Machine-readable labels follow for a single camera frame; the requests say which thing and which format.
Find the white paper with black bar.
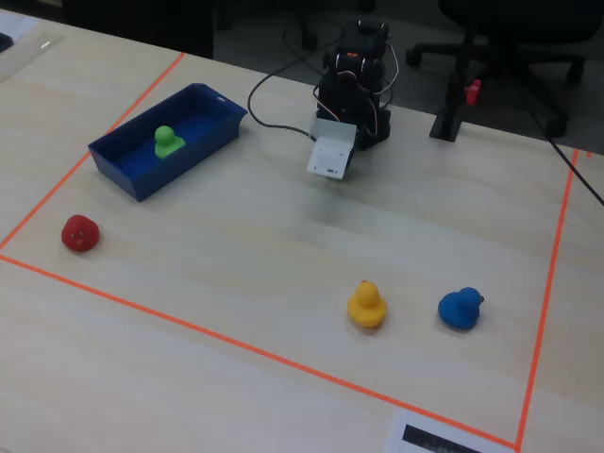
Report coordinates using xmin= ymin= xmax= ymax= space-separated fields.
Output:
xmin=383 ymin=409 xmax=516 ymax=453

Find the red clamp handle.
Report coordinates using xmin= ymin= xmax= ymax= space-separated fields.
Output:
xmin=463 ymin=78 xmax=483 ymax=106

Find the blue rubber duck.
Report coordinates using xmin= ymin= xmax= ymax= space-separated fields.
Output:
xmin=437 ymin=286 xmax=486 ymax=331

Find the blue rectangular box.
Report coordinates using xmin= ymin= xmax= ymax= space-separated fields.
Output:
xmin=87 ymin=82 xmax=249 ymax=204

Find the yellow rubber duck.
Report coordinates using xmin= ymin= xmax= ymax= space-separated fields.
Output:
xmin=346 ymin=279 xmax=389 ymax=330

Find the black office chair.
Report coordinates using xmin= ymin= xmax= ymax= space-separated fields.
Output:
xmin=404 ymin=0 xmax=604 ymax=139

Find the orange tape strip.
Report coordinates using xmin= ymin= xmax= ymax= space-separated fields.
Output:
xmin=514 ymin=148 xmax=580 ymax=452
xmin=0 ymin=51 xmax=187 ymax=251
xmin=0 ymin=253 xmax=520 ymax=450

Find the black camera cable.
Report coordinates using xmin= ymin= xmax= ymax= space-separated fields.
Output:
xmin=246 ymin=23 xmax=344 ymax=141

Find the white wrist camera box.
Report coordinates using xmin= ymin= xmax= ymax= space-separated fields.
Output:
xmin=306 ymin=117 xmax=359 ymax=182

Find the red white black servo wire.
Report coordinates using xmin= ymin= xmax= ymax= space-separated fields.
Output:
xmin=339 ymin=69 xmax=381 ymax=139

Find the red rubber duck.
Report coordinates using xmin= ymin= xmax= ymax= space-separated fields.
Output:
xmin=60 ymin=213 xmax=101 ymax=253

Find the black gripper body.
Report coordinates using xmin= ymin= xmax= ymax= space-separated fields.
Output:
xmin=313 ymin=100 xmax=368 ymax=139

